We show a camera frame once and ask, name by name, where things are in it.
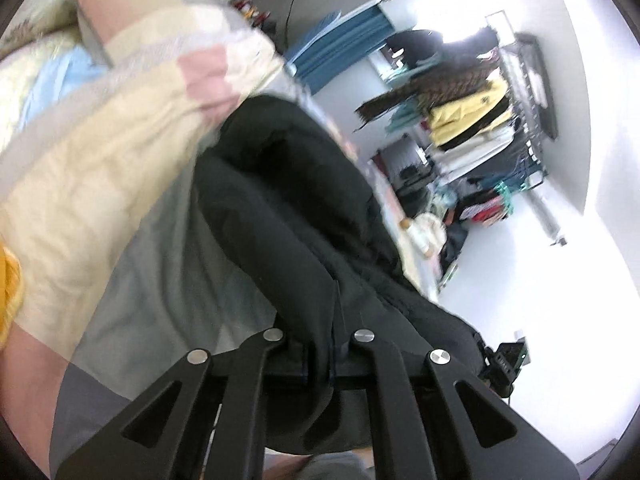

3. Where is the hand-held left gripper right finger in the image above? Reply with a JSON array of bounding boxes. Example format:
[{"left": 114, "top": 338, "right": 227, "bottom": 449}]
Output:
[{"left": 330, "top": 327, "right": 581, "bottom": 480}]

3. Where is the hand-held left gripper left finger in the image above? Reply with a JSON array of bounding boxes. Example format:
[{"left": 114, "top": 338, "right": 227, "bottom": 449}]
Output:
[{"left": 54, "top": 327, "right": 321, "bottom": 480}]

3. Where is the black puffer jacket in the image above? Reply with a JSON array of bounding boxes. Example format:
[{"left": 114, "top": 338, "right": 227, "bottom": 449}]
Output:
[{"left": 192, "top": 94, "right": 484, "bottom": 457}]

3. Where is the pile of clothes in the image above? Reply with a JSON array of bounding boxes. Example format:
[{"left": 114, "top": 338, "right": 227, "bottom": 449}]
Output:
[{"left": 410, "top": 189, "right": 502, "bottom": 273}]

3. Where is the metal clothes rack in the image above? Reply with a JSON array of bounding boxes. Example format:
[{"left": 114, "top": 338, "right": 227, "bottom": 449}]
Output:
[{"left": 484, "top": 10, "right": 559, "bottom": 192}]

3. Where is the cream cylindrical pillow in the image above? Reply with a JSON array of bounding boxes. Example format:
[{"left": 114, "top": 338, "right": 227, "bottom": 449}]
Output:
[{"left": 399, "top": 216, "right": 437, "bottom": 257}]

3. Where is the green clip hanger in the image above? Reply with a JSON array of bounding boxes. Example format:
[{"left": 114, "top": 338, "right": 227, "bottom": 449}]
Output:
[{"left": 491, "top": 179, "right": 522, "bottom": 217}]

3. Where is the dark grey sweater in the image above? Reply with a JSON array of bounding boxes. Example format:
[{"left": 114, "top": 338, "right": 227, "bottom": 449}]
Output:
[{"left": 469, "top": 144, "right": 539, "bottom": 187}]

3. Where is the white hoodie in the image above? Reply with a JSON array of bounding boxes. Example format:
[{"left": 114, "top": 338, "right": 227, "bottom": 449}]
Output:
[{"left": 434, "top": 124, "right": 522, "bottom": 179}]

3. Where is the teal hanging garment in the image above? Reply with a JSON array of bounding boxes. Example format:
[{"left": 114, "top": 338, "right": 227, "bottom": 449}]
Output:
[{"left": 384, "top": 104, "right": 427, "bottom": 134}]

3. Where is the yellow fleece jacket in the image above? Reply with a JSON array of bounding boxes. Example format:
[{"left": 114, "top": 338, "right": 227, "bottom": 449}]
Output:
[{"left": 426, "top": 77, "right": 512, "bottom": 147}]

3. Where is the patchwork bed sheet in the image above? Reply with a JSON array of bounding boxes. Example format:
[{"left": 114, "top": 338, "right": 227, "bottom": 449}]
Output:
[{"left": 0, "top": 0, "right": 451, "bottom": 480}]

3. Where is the yellow cloth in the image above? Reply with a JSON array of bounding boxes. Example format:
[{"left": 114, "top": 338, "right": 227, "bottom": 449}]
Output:
[{"left": 0, "top": 240, "right": 27, "bottom": 352}]

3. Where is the brown patterned scarf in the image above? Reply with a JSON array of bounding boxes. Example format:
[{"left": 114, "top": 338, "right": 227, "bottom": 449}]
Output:
[{"left": 354, "top": 71, "right": 497, "bottom": 122}]

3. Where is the blue curtain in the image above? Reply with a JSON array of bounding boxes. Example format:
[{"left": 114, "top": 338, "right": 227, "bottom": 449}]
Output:
[{"left": 289, "top": 9, "right": 402, "bottom": 94}]

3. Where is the black hanging jacket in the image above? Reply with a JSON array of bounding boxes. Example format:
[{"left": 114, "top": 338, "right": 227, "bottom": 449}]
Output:
[{"left": 386, "top": 29, "right": 452, "bottom": 69}]

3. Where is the bedside clutter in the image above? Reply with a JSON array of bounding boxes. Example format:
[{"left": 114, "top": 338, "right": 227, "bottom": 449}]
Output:
[{"left": 231, "top": 0, "right": 272, "bottom": 27}]

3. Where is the black lamp cable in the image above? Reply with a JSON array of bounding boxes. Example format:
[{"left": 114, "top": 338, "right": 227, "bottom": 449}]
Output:
[{"left": 277, "top": 0, "right": 302, "bottom": 57}]

